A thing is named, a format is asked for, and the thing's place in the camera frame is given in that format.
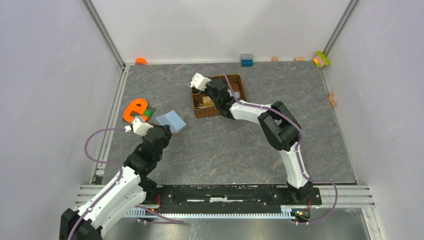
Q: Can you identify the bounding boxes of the purple cable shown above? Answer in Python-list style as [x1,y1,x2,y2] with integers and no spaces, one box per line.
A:
[66,127,184,240]
[193,63,339,226]

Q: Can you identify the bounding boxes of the white cards in basket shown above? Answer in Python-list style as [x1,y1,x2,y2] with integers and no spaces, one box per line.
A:
[227,89,241,101]

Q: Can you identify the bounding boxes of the green toy block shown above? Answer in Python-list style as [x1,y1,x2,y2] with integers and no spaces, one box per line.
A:
[143,109,154,118]

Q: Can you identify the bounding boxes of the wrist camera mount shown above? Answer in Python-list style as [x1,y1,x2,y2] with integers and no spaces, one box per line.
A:
[124,116,154,137]
[188,72,211,91]

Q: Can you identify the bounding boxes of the brown wicker divided basket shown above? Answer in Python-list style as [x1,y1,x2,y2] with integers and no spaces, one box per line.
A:
[191,74,248,119]

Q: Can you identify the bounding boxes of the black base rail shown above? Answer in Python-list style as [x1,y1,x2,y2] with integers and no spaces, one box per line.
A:
[142,184,322,214]

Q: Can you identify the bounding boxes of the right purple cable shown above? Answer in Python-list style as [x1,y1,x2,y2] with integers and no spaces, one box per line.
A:
[193,63,339,226]

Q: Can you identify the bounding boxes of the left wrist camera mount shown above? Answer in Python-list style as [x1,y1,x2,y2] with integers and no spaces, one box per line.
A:
[124,116,154,137]

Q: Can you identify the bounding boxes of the orange plastic tape dispenser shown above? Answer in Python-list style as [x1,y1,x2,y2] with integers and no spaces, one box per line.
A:
[123,98,148,123]

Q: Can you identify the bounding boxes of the grey card holder wallet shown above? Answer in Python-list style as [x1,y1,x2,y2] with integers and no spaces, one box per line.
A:
[155,110,187,134]

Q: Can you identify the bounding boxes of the wooden arch block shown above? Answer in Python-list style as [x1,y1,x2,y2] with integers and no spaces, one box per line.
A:
[328,92,338,107]

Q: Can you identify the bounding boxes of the orange round cap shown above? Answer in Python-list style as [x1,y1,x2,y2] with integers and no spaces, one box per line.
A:
[134,57,147,65]

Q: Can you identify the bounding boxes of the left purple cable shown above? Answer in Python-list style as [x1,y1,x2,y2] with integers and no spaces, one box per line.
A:
[66,127,184,240]

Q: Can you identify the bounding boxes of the blue grey toy brick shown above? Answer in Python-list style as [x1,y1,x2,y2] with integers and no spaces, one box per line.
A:
[240,53,254,67]

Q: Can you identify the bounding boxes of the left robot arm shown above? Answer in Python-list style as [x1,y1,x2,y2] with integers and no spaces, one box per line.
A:
[59,122,172,240]

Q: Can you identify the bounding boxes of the yellow card in basket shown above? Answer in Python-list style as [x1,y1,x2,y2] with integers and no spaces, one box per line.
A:
[199,96,215,108]

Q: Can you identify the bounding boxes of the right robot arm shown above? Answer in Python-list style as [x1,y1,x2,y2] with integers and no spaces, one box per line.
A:
[200,78,313,204]

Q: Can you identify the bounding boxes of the multicolour toy brick stack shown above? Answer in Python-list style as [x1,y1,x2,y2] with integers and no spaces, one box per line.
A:
[313,51,331,69]

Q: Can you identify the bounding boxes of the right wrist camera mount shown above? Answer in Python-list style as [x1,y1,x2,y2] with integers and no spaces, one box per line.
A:
[188,72,211,91]

